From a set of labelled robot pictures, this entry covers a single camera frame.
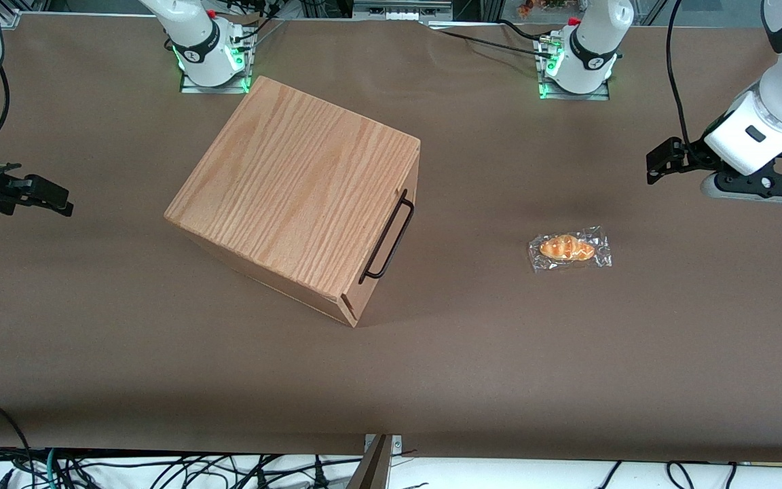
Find oak wooden drawer cabinet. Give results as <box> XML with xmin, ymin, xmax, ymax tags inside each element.
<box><xmin>164</xmin><ymin>75</ymin><xmax>422</xmax><ymax>329</ymax></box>

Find black metal drawer handle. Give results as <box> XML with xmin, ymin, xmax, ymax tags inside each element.
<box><xmin>358</xmin><ymin>189</ymin><xmax>415</xmax><ymax>285</ymax></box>

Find light wooden drawer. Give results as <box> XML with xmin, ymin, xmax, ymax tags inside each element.
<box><xmin>338</xmin><ymin>141</ymin><xmax>422</xmax><ymax>321</ymax></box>

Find bread roll in clear wrapper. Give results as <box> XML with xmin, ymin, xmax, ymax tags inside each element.
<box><xmin>528</xmin><ymin>226</ymin><xmax>613</xmax><ymax>274</ymax></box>

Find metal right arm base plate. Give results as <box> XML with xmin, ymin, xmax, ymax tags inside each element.
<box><xmin>179</xmin><ymin>65</ymin><xmax>254</xmax><ymax>94</ymax></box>

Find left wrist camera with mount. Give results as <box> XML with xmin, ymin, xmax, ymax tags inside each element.
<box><xmin>700</xmin><ymin>151</ymin><xmax>782</xmax><ymax>205</ymax></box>

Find brown wedge-shaped board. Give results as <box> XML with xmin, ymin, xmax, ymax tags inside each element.
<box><xmin>346</xmin><ymin>435</ymin><xmax>392</xmax><ymax>489</ymax></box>

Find black cable on table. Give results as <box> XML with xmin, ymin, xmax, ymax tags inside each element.
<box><xmin>425</xmin><ymin>19</ymin><xmax>549</xmax><ymax>58</ymax></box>

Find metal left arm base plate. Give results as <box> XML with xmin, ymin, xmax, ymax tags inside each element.
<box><xmin>538</xmin><ymin>76</ymin><xmax>611</xmax><ymax>101</ymax></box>

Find brown paper table cover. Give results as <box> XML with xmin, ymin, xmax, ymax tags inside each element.
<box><xmin>0</xmin><ymin>12</ymin><xmax>782</xmax><ymax>464</ymax></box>

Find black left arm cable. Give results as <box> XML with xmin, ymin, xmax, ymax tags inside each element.
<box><xmin>665</xmin><ymin>0</ymin><xmax>699</xmax><ymax>149</ymax></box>

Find grey metal equipment rack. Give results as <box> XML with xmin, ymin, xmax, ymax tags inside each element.
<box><xmin>352</xmin><ymin>0</ymin><xmax>455</xmax><ymax>22</ymax></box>

